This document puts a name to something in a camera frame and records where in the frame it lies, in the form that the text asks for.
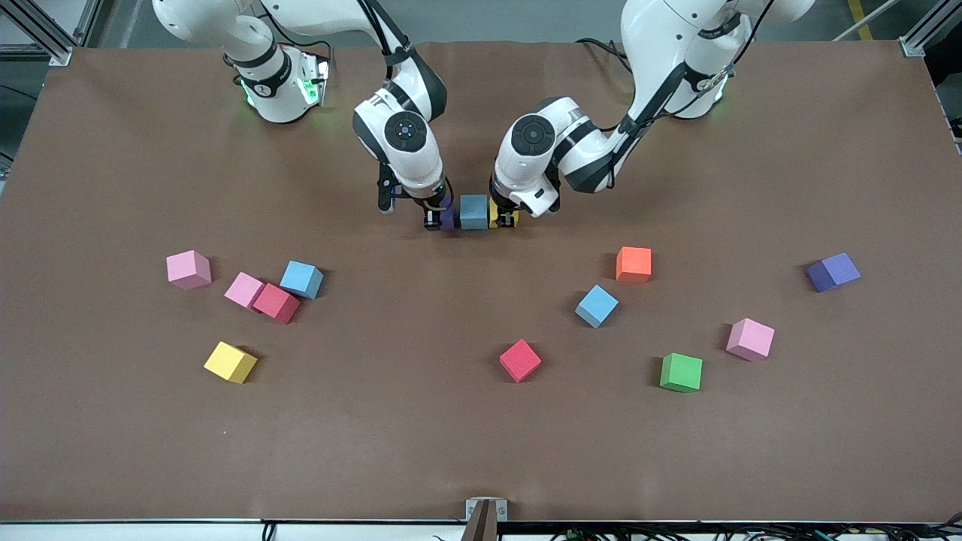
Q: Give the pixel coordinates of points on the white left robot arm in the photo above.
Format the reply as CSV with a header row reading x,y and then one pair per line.
x,y
661,45

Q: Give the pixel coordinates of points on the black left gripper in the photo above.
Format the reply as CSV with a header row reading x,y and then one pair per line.
x,y
505,216

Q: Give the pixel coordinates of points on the red foam cube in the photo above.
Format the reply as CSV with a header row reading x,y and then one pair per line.
x,y
275,303
519,361

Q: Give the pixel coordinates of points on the brown table cover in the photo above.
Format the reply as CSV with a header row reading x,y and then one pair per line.
x,y
451,451

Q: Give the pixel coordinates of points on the orange foam cube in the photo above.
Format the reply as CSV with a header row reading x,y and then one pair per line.
x,y
633,264

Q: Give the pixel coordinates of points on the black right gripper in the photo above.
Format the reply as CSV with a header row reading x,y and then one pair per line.
x,y
434,210

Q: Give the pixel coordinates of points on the grey metal table bracket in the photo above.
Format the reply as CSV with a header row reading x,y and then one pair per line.
x,y
486,518

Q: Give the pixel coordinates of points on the green foam cube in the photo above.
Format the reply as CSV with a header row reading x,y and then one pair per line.
x,y
681,372

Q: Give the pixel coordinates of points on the purple foam cube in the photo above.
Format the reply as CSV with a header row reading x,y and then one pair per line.
x,y
449,218
833,272

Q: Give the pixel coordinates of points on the yellow foam cube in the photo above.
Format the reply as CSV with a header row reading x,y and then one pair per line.
x,y
494,214
229,361

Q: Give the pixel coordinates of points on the pink foam cube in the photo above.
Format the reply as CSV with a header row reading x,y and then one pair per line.
x,y
750,339
188,270
242,290

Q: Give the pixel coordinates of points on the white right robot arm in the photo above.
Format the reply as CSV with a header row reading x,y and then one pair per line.
x,y
409,161

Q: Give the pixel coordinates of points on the white table edge rail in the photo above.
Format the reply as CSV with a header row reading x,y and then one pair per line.
x,y
150,532

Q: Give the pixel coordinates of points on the blue foam cube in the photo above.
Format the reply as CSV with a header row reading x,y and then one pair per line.
x,y
597,306
473,213
301,279

